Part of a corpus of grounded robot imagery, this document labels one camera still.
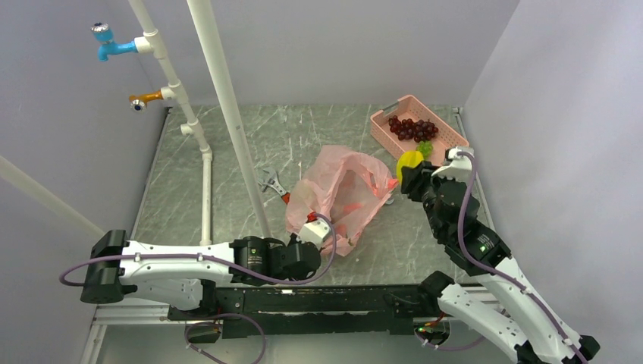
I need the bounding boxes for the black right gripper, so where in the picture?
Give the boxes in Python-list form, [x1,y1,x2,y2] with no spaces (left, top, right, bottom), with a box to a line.
[400,159,456,238]

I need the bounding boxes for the yellow fake fruit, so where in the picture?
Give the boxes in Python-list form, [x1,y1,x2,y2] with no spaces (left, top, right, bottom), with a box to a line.
[396,150,425,185]

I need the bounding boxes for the green fake grapes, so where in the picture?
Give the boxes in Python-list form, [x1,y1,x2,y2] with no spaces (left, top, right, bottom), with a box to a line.
[416,140,434,159]

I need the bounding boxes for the purple fake grapes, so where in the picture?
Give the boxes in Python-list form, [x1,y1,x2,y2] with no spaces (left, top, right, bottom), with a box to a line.
[387,115,439,143]

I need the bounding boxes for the pink plastic bag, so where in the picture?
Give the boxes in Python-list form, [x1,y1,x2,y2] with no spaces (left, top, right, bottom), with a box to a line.
[285,145,397,256]

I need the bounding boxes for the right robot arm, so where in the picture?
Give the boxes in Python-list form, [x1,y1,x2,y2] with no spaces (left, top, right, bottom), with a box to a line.
[397,162,601,363]

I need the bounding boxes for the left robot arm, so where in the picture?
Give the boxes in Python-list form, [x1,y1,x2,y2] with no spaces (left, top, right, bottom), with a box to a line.
[80,227,330,319]

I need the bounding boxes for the pink plastic basket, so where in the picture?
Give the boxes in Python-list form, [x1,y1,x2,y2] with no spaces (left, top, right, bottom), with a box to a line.
[370,95,469,165]

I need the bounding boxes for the orange faucet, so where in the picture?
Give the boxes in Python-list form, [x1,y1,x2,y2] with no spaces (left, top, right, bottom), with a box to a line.
[129,90,164,113]

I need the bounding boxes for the blue faucet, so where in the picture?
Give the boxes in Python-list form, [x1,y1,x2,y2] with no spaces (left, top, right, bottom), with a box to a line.
[91,22,138,61]

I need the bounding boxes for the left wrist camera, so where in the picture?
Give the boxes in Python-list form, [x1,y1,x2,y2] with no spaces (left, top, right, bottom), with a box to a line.
[297,212,331,250]

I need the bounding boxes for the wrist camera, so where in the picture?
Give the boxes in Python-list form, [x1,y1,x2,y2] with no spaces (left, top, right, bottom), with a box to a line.
[297,212,331,250]
[431,146,475,182]

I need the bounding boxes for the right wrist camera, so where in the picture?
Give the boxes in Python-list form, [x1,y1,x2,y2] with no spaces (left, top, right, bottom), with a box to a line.
[431,146,475,182]

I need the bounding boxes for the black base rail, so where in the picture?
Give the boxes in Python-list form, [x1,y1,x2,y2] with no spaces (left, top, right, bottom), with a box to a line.
[168,284,443,339]

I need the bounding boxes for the red handled adjustable wrench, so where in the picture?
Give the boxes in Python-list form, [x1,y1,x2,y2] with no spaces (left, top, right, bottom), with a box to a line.
[257,167,290,205]

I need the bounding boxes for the white pvc pipe frame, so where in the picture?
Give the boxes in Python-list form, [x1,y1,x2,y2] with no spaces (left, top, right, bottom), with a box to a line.
[1,1,260,255]

